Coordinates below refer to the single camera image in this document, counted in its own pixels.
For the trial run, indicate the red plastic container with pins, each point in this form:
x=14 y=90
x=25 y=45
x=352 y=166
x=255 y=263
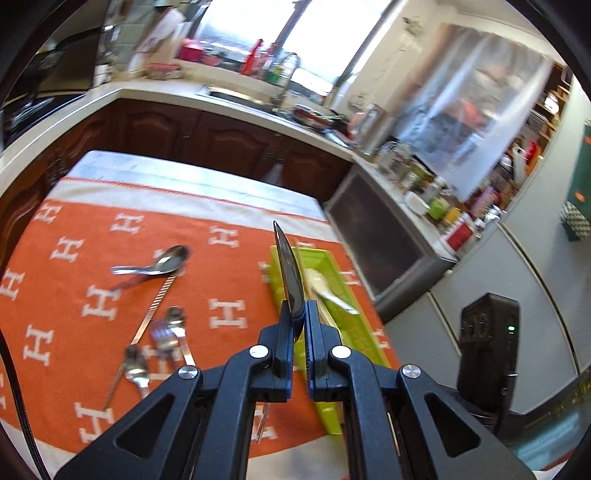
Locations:
x=191 y=50

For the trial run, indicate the red rimmed pan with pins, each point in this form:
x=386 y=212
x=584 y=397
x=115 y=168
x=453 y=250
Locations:
x=316 y=117

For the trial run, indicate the white bowl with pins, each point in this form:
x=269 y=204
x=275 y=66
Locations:
x=417 y=203

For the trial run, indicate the stainless steel kettle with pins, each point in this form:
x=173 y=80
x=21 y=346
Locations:
x=371 y=129

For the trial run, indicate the small metal spoon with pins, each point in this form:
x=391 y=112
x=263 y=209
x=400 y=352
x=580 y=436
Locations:
x=175 y=316

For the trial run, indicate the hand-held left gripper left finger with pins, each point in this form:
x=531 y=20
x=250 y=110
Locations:
x=282 y=350

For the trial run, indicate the red bottle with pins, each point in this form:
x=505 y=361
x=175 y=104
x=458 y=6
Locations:
x=251 y=57

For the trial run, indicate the green printed bag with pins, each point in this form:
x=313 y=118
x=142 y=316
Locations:
x=579 y=184

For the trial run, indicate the large metal spoon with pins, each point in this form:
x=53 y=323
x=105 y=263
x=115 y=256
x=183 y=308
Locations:
x=173 y=258

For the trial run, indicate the metal fork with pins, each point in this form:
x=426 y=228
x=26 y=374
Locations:
x=160 y=331

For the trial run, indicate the cream kitchen countertop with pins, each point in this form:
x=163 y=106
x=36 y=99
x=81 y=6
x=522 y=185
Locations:
x=161 y=94

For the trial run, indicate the chrome faucet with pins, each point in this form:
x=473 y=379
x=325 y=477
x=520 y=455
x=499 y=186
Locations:
x=284 y=78

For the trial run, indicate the green container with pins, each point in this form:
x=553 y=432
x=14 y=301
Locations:
x=438 y=208

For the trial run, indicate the clear plastic sheet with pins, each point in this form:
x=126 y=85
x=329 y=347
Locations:
x=475 y=106

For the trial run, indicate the bundle of wooden chopsticks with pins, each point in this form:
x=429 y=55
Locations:
x=325 y=319

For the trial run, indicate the black cooktop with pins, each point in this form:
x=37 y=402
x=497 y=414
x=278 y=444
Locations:
x=51 y=78

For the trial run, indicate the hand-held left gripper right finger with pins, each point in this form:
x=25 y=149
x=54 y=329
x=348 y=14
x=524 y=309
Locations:
x=313 y=350

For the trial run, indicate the dark wooden base cabinets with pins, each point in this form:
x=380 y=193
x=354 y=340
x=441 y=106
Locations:
x=221 y=138

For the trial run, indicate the grey dish cabinet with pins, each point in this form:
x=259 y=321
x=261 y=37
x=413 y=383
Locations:
x=383 y=240

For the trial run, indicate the white ceramic spoon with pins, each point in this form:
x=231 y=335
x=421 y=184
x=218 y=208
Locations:
x=316 y=281

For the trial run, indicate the red labelled box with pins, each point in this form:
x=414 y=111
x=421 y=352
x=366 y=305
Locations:
x=459 y=236

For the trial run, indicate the kitchen window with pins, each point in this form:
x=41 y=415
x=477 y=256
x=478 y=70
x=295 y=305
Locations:
x=258 y=23

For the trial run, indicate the green plastic tray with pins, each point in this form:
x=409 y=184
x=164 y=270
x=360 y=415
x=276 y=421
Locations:
x=353 y=327

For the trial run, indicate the orange printed blanket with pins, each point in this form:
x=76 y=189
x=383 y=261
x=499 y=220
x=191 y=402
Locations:
x=78 y=360

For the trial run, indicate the grey refrigerator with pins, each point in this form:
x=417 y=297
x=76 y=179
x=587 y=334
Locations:
x=508 y=263

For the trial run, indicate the glass pitcher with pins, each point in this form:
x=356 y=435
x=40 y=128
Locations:
x=395 y=159

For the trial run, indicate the steel kitchen sink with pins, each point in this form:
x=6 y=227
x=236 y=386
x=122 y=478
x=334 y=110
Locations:
x=235 y=97

